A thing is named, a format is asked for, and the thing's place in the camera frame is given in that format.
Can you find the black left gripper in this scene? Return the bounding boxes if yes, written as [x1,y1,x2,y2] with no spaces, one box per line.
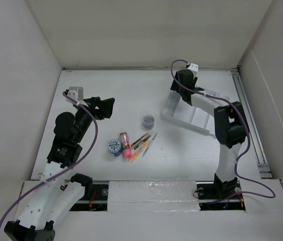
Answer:
[74,96,113,143]

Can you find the blue patterned lid jar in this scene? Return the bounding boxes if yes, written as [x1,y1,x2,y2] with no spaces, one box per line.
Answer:
[107,139,122,157]

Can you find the grey clear small jar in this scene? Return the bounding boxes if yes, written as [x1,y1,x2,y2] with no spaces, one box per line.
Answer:
[142,114,155,130]

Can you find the black red pen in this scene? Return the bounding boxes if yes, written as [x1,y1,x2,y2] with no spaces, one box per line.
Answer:
[131,131,154,149]

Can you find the pink capped tube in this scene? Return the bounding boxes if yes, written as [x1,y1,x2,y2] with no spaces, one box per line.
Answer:
[119,132,132,160]

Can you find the clear blue pen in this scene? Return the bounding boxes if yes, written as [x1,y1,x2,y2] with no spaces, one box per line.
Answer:
[142,133,158,157]

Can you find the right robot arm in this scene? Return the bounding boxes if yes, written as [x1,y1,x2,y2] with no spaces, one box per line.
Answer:
[171,69,247,199]

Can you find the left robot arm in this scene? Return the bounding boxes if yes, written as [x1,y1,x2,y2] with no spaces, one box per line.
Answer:
[4,97,115,240]

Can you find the white divided tray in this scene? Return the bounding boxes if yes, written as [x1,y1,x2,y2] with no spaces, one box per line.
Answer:
[161,89,227,136]

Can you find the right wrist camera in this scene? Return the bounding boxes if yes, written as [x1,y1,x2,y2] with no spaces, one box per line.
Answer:
[186,63,199,77]

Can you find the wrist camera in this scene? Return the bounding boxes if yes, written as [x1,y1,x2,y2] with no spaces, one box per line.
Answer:
[186,63,199,77]
[65,86,84,103]

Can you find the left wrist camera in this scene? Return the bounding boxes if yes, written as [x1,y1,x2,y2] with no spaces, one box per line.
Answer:
[65,86,84,103]

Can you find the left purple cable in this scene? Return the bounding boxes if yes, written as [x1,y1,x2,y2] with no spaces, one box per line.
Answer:
[0,92,99,239]

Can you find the purple cable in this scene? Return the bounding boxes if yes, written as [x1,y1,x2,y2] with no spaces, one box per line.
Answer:
[0,92,99,239]
[170,59,276,203]

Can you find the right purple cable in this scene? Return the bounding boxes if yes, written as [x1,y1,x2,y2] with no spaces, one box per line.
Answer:
[170,59,276,203]

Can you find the red wires left slot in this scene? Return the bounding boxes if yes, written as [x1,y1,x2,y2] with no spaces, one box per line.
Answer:
[87,192,98,210]

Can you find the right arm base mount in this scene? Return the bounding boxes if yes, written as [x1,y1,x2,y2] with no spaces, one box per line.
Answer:
[193,183,245,211]

